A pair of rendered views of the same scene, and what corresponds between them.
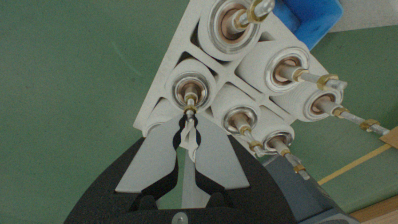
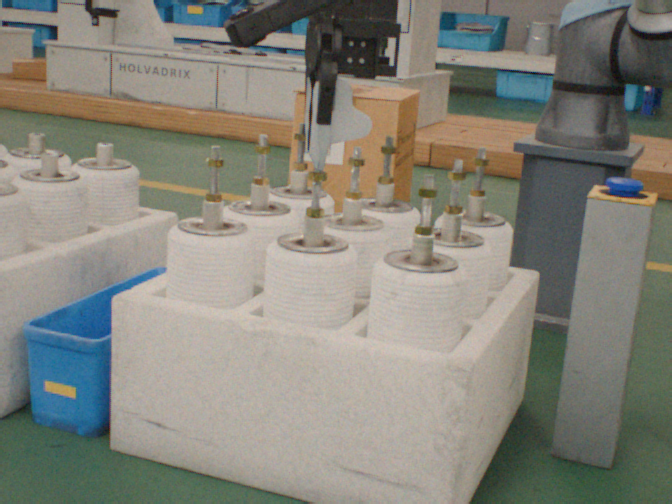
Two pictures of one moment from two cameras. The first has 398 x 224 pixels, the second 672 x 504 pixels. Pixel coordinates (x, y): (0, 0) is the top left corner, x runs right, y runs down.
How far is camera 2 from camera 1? 0.97 m
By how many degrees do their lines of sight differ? 69
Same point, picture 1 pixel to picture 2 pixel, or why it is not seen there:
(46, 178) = not seen: outside the picture
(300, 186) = (537, 216)
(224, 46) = (239, 228)
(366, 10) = (157, 248)
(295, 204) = (580, 194)
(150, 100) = (369, 343)
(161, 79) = (312, 331)
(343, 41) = not seen: hidden behind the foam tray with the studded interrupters
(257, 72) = (266, 222)
